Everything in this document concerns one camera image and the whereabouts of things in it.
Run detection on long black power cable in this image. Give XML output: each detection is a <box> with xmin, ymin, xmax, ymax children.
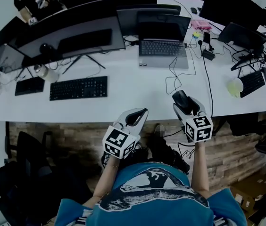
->
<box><xmin>202</xmin><ymin>55</ymin><xmax>214</xmax><ymax>117</ymax></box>

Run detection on person's blue printed t-shirt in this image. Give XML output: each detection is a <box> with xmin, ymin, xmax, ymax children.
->
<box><xmin>55</xmin><ymin>162</ymin><xmax>248</xmax><ymax>226</ymax></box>

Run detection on white drinking bottle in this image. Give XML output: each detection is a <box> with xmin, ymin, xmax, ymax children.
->
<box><xmin>33</xmin><ymin>64</ymin><xmax>60</xmax><ymax>83</ymax></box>

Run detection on compact black keyboard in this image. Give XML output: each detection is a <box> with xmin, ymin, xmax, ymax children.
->
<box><xmin>238</xmin><ymin>70</ymin><xmax>266</xmax><ymax>98</ymax></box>

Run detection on small black keyboard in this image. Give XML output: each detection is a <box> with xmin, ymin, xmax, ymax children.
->
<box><xmin>15</xmin><ymin>76</ymin><xmax>45</xmax><ymax>97</ymax></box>

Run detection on person's black trousers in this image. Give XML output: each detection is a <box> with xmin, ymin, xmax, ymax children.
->
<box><xmin>135</xmin><ymin>135</ymin><xmax>190</xmax><ymax>174</ymax></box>

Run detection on large black keyboard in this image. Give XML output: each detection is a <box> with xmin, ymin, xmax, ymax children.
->
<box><xmin>49</xmin><ymin>76</ymin><xmax>108</xmax><ymax>101</ymax></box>

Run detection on yellow-green cup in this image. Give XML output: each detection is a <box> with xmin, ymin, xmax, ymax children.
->
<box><xmin>227</xmin><ymin>78</ymin><xmax>244</xmax><ymax>98</ymax></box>

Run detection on black round speaker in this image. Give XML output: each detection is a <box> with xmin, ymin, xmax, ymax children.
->
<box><xmin>40</xmin><ymin>43</ymin><xmax>56</xmax><ymax>57</ymax></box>

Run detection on pink box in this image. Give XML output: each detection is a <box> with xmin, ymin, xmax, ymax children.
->
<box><xmin>191</xmin><ymin>19</ymin><xmax>213</xmax><ymax>31</ymax></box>

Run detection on brown cardboard box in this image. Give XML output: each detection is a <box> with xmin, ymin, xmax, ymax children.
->
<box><xmin>228</xmin><ymin>168</ymin><xmax>266</xmax><ymax>218</ymax></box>

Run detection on black computer mouse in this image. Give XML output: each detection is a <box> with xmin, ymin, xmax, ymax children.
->
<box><xmin>172</xmin><ymin>90</ymin><xmax>193</xmax><ymax>115</ymax></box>

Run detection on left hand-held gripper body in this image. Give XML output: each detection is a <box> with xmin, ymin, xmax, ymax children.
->
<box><xmin>102</xmin><ymin>123</ymin><xmax>141</xmax><ymax>160</ymax></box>

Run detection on person's shoe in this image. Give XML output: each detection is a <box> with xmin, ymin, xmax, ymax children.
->
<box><xmin>154</xmin><ymin>123</ymin><xmax>166</xmax><ymax>137</ymax></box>

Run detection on large black monitor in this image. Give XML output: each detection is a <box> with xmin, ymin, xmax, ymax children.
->
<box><xmin>198</xmin><ymin>0</ymin><xmax>266</xmax><ymax>30</ymax></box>

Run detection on black monitor with stand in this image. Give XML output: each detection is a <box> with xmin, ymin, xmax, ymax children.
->
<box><xmin>217</xmin><ymin>22</ymin><xmax>266</xmax><ymax>72</ymax></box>

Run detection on person's right forearm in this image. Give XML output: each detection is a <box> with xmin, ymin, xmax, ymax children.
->
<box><xmin>191</xmin><ymin>141</ymin><xmax>210</xmax><ymax>197</ymax></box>

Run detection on person's left forearm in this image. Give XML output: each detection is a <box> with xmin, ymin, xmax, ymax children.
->
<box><xmin>83</xmin><ymin>156</ymin><xmax>122</xmax><ymax>208</ymax></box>

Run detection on grey laptop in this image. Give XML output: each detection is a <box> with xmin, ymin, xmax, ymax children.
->
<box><xmin>137</xmin><ymin>14</ymin><xmax>192</xmax><ymax>70</ymax></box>

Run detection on thin black mouse cable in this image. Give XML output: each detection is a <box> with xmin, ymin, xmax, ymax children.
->
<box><xmin>165</xmin><ymin>56</ymin><xmax>197</xmax><ymax>95</ymax></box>

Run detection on wide curved black monitor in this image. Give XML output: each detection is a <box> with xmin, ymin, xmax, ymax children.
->
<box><xmin>7</xmin><ymin>0</ymin><xmax>126</xmax><ymax>75</ymax></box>

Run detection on black power adapter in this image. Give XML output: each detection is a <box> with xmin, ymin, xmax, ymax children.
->
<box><xmin>201</xmin><ymin>49</ymin><xmax>216</xmax><ymax>61</ymax></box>

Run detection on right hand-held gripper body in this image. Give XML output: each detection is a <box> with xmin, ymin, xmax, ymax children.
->
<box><xmin>182</xmin><ymin>113</ymin><xmax>214</xmax><ymax>143</ymax></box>

